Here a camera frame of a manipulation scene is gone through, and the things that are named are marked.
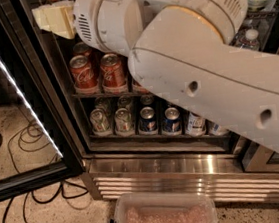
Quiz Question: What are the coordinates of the right front water bottle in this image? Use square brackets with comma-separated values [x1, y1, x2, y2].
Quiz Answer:
[235, 29, 260, 51]

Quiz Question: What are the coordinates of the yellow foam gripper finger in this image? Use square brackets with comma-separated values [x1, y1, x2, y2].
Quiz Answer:
[31, 0, 76, 40]

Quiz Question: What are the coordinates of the green soda can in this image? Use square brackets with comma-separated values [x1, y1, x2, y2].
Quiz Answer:
[114, 108, 135, 136]
[90, 108, 111, 136]

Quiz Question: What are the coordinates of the second row left coke can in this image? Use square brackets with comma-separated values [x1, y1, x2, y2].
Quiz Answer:
[73, 41, 93, 61]

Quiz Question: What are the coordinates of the left green soda can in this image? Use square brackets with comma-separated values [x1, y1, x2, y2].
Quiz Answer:
[90, 108, 111, 136]

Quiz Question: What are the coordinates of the glass fridge door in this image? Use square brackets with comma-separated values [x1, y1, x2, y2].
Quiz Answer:
[0, 0, 83, 202]

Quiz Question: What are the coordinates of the front right coca-cola can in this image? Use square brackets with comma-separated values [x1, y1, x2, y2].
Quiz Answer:
[132, 80, 148, 94]

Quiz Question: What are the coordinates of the clear plastic bin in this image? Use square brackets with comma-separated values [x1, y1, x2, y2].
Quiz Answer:
[113, 192, 219, 223]

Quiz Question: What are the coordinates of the left tea bottle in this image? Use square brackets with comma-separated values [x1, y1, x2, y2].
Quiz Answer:
[185, 113, 206, 137]

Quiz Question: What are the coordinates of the stainless steel fridge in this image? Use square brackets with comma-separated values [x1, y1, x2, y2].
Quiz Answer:
[0, 0, 279, 223]

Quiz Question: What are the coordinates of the pepsi can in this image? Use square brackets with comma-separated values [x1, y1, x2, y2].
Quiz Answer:
[162, 107, 182, 135]
[138, 106, 158, 135]

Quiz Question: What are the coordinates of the front middle coca-cola can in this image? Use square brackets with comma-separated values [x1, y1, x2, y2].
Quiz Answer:
[100, 53, 128, 94]

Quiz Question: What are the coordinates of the right pepsi can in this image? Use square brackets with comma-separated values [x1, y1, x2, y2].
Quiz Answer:
[162, 107, 182, 135]

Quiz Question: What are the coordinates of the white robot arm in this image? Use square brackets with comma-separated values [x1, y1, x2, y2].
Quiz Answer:
[32, 0, 279, 153]

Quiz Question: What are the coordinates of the black floor cable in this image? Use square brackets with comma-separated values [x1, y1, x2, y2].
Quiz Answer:
[0, 177, 97, 223]

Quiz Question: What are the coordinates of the left pepsi can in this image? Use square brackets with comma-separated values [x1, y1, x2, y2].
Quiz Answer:
[138, 106, 158, 135]

